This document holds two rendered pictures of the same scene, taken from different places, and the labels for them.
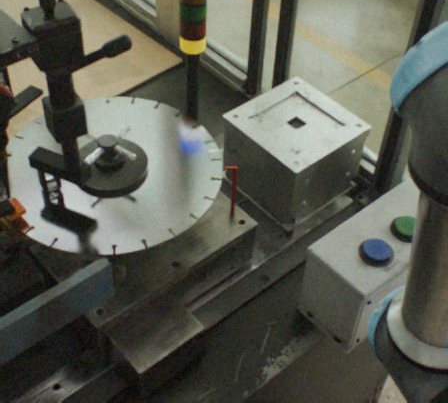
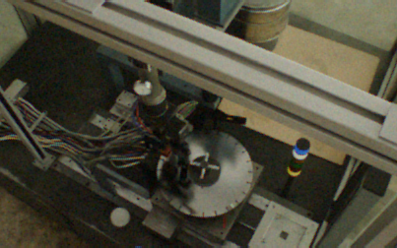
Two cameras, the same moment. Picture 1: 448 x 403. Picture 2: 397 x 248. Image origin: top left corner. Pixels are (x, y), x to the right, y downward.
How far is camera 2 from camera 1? 1.03 m
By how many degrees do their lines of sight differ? 45
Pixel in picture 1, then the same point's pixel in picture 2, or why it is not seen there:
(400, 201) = not seen: outside the picture
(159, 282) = (177, 214)
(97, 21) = not seen: hidden behind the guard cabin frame
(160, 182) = (204, 193)
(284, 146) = (263, 234)
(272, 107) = (290, 220)
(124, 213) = (182, 187)
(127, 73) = (316, 145)
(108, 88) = not seen: hidden behind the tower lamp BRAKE
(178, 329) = (165, 229)
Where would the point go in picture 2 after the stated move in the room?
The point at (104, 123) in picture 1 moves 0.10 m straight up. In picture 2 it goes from (229, 156) to (230, 144)
